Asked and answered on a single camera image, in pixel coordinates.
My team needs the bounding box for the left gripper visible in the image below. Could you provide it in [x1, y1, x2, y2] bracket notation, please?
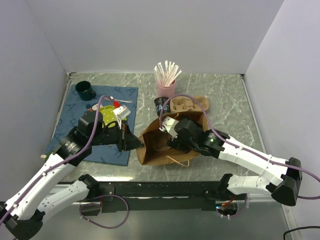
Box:
[89, 119, 145, 152]

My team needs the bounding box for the brown paper bag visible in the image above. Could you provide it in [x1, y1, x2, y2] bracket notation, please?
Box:
[136, 118, 199, 167]

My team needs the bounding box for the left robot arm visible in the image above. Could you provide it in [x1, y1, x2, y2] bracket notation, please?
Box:
[0, 111, 144, 240]

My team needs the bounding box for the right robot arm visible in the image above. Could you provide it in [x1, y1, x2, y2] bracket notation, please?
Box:
[161, 116, 302, 207]

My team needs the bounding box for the brown pulp cup carrier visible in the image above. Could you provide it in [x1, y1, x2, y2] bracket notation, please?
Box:
[169, 95, 210, 113]

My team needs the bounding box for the green polka dot plate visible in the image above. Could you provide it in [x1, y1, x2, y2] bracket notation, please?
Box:
[99, 105, 117, 128]

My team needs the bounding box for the silver spoon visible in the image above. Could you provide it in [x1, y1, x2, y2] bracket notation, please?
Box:
[106, 96, 133, 103]

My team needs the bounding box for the pink straw holder cup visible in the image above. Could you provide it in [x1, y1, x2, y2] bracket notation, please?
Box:
[156, 80, 177, 98]

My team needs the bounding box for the white paper straws bundle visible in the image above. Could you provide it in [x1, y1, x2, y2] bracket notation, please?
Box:
[153, 60, 182, 87]

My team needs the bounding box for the blue letter placemat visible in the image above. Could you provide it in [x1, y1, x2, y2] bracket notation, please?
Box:
[45, 85, 139, 166]

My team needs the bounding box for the dark green mug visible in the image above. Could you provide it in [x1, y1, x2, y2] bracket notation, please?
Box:
[75, 81, 97, 101]

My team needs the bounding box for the green cup at edge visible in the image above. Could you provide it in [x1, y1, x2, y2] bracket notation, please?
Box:
[44, 150, 54, 163]

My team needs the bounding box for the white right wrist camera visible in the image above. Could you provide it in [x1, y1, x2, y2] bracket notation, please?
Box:
[159, 116, 179, 138]

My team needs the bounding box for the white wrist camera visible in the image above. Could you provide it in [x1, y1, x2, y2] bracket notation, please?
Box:
[113, 105, 131, 124]
[159, 116, 179, 138]

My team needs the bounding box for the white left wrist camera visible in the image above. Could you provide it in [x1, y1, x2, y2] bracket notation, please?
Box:
[113, 105, 131, 124]

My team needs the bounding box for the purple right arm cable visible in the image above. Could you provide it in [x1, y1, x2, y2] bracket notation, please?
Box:
[158, 94, 320, 218]

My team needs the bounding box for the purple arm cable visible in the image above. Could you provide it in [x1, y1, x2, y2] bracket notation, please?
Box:
[0, 94, 130, 230]
[158, 94, 320, 218]

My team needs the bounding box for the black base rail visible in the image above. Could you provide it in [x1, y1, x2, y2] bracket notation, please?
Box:
[68, 181, 247, 213]

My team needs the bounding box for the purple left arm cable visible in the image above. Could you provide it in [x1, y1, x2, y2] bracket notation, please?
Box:
[0, 94, 130, 230]

